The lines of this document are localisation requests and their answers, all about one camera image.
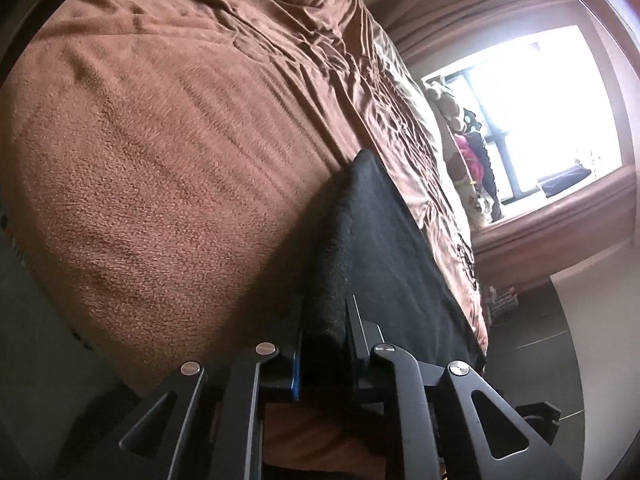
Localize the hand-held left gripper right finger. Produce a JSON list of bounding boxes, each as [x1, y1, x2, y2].
[[345, 295, 581, 480]]

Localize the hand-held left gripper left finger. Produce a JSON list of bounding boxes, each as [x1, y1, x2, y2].
[[119, 290, 306, 480]]

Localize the black pants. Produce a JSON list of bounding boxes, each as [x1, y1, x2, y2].
[[300, 149, 488, 406]]

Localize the small white rack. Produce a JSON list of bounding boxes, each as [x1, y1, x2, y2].
[[485, 285, 521, 326]]

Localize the black garment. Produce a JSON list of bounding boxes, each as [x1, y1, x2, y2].
[[470, 132, 503, 221]]

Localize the pink cloth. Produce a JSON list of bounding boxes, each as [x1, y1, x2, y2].
[[452, 135, 483, 181]]

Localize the pink curtain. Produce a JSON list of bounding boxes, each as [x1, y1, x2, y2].
[[370, 0, 616, 61], [472, 170, 640, 273]]

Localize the beige duvet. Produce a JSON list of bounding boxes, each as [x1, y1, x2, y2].
[[370, 25, 476, 241]]

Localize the brown blanket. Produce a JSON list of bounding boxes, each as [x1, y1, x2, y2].
[[0, 0, 491, 466]]

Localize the window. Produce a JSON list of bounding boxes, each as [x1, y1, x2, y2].
[[422, 25, 623, 206]]

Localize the black cable clip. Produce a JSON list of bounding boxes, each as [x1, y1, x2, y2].
[[515, 400, 563, 446]]

